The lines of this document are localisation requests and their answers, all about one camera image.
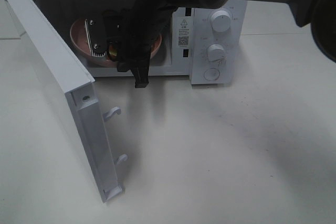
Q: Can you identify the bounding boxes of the white bread sandwich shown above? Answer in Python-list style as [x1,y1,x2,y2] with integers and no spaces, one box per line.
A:
[108,41,118,61]

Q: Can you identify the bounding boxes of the pink round plate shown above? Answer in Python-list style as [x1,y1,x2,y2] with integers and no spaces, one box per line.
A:
[69,18,162,69]

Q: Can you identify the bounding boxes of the upper white power knob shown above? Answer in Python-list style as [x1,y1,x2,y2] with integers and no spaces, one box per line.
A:
[211,9,232,33]

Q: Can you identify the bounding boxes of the white microwave oven body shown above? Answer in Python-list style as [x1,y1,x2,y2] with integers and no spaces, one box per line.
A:
[37,0,247,84]

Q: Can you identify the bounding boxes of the round white door button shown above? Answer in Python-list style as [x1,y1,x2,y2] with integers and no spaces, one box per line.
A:
[204,68,220,81]

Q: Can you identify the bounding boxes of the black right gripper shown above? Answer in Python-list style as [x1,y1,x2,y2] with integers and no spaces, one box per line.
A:
[117,0,197,88]

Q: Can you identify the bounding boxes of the white microwave door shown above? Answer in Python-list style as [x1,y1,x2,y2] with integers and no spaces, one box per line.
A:
[4,0,128,202]

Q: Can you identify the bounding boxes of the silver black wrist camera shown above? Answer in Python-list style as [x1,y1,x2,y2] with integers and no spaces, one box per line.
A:
[85,15,108,58]

